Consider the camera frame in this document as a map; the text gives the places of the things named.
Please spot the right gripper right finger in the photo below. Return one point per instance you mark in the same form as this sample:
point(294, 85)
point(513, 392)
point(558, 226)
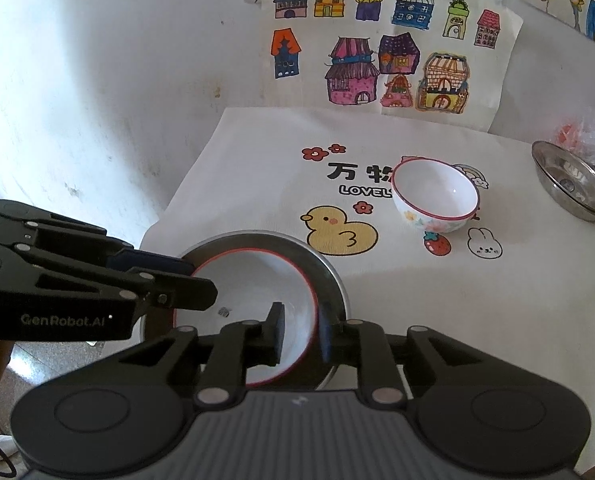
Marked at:
point(372, 353)

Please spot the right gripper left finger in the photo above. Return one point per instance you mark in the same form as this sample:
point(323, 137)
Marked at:
point(228, 356)

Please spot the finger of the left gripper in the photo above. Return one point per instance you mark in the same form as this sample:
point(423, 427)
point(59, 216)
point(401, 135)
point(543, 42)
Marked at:
point(164, 290)
point(134, 261)

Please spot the deep steel bowl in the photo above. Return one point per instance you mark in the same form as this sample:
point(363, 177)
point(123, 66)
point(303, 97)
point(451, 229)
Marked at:
point(310, 372)

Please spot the floral white ceramic bowl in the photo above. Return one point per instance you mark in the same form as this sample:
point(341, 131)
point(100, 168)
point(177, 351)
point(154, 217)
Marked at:
point(433, 196)

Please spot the steel plate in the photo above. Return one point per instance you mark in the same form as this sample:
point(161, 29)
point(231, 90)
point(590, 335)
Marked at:
point(556, 161)
point(575, 196)
point(580, 211)

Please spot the white printed table cloth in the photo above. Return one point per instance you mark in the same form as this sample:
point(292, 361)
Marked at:
point(518, 282)

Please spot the colourful houses drawing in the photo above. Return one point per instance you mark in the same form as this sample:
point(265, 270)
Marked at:
point(437, 60)

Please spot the clear plastic bag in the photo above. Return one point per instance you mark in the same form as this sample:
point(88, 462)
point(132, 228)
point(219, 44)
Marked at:
point(577, 135)

